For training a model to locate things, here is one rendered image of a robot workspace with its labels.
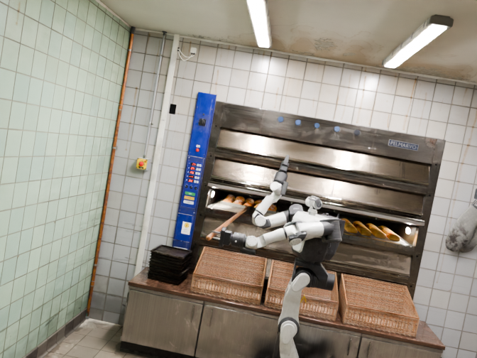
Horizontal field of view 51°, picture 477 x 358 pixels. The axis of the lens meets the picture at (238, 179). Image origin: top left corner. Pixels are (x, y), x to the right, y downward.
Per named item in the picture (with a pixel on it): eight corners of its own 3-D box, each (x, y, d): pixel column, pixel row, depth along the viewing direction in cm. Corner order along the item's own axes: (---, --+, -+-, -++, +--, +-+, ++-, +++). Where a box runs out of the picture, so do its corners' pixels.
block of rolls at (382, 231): (338, 222, 496) (339, 217, 495) (387, 231, 492) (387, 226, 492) (346, 231, 435) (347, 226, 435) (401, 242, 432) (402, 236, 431)
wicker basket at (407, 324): (333, 303, 423) (340, 272, 421) (400, 317, 419) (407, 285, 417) (341, 323, 375) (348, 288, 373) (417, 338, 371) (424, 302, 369)
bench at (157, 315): (137, 328, 443) (147, 265, 439) (411, 386, 423) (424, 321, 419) (116, 354, 387) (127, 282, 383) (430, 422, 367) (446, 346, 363)
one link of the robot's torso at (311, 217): (314, 254, 362) (324, 207, 359) (343, 268, 331) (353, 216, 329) (280, 252, 349) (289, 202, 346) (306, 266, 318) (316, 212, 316)
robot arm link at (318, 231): (294, 236, 298) (326, 234, 306) (287, 218, 306) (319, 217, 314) (287, 246, 306) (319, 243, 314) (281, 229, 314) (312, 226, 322)
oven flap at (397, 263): (201, 236, 432) (206, 215, 438) (408, 277, 418) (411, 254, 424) (200, 235, 428) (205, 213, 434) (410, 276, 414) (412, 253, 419)
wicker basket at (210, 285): (198, 276, 433) (204, 245, 431) (262, 288, 429) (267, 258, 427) (188, 292, 385) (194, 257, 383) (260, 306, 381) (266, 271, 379)
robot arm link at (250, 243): (240, 231, 302) (258, 235, 301) (241, 235, 312) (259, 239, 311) (236, 249, 299) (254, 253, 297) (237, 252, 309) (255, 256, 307)
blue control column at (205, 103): (195, 278, 630) (224, 110, 615) (207, 281, 629) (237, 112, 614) (156, 334, 438) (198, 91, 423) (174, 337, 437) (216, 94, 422)
